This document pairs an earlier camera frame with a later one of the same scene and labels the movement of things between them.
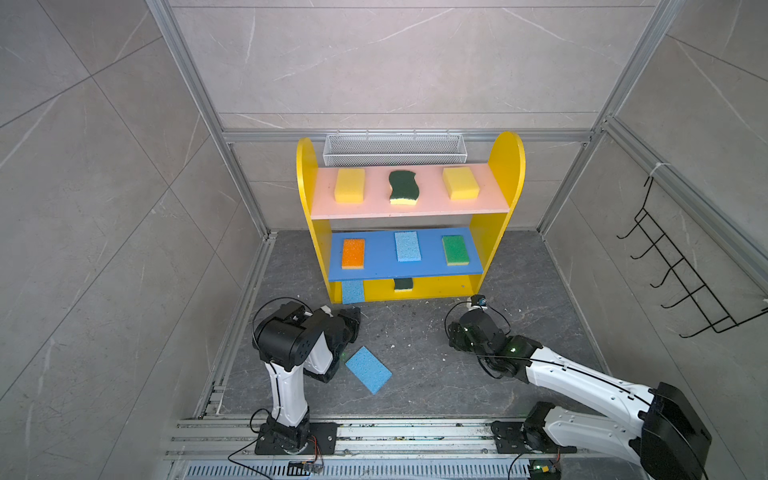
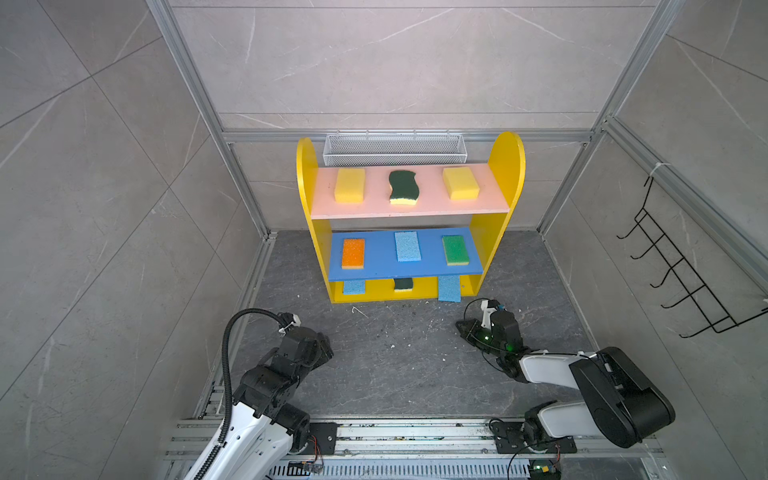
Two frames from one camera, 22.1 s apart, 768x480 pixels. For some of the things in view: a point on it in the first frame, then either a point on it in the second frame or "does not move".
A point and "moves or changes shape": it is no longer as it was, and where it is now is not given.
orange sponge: (353, 254) does not move
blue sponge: (352, 291) moves or changes shape
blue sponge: (407, 246) does not move
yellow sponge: (349, 186) does not move
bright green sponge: (455, 250) does not move
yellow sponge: (460, 183) does not move
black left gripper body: (351, 330) to (322, 352)
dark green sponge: (403, 283) does not move
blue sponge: (372, 373) to (449, 288)
